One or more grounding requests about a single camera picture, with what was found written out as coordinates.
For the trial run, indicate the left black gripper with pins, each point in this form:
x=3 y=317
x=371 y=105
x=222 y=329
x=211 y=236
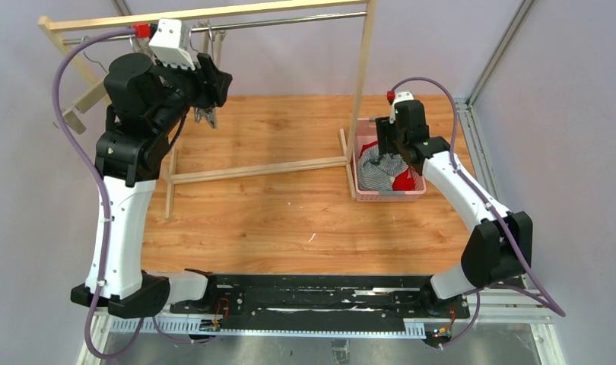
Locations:
x=211 y=80

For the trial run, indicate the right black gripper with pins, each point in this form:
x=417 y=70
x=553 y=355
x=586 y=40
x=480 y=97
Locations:
x=388 y=136

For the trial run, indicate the striped grey underwear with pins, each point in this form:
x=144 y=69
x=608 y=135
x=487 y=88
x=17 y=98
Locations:
x=381 y=169

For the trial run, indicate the red underwear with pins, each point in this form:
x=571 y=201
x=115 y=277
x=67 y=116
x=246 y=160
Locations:
x=403 y=179

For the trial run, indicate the beige clip hanger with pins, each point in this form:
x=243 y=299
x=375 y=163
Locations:
x=141 y=45
x=95 y=93
x=217 y=82

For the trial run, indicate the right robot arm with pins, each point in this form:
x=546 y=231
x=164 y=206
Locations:
x=500 y=244

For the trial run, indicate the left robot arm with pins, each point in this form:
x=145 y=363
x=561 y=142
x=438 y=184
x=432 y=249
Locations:
x=149 y=104

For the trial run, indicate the empty beige clip hanger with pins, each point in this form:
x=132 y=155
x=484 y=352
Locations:
x=95 y=93

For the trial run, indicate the pink plastic basket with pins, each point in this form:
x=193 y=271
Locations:
x=366 y=134

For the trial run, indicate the wooden clothes rack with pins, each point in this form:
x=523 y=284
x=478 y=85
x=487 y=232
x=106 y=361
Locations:
x=173 y=178

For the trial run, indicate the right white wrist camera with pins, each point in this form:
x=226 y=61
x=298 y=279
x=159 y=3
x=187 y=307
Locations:
x=400 y=96

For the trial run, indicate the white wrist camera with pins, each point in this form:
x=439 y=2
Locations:
x=400 y=96
x=170 y=44

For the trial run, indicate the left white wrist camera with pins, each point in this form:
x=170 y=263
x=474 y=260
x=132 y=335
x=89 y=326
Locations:
x=170 y=44

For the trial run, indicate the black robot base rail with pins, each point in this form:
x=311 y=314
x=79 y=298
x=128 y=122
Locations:
x=386 y=307

